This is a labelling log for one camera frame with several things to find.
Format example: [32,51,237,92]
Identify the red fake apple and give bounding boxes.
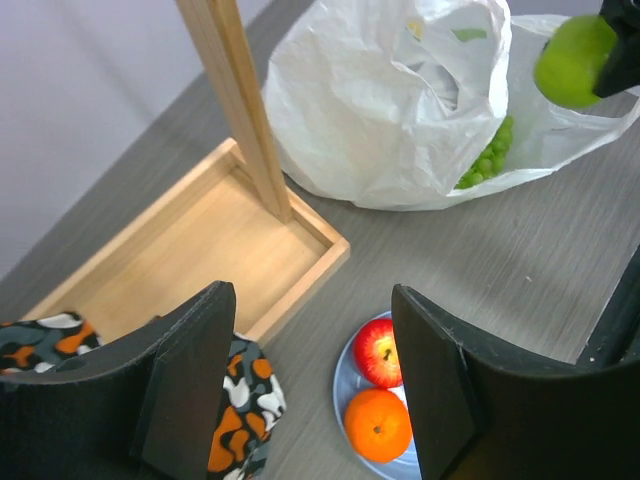
[353,317,403,389]

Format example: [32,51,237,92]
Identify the green fake apple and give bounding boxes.
[534,15,617,109]

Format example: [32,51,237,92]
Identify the orange grey patterned garment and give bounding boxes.
[1,312,286,479]

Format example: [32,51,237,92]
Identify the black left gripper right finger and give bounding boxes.
[392,285,639,479]

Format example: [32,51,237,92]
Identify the white plastic bag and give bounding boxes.
[263,1,639,210]

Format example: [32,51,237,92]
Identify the green fake grapes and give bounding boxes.
[456,115,514,190]

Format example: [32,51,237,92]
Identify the wooden clothes rack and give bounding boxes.
[30,1,350,342]

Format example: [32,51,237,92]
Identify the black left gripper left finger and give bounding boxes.
[1,282,236,479]

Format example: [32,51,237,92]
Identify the fake orange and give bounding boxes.
[344,388,413,463]

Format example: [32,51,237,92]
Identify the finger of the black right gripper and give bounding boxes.
[594,0,639,98]

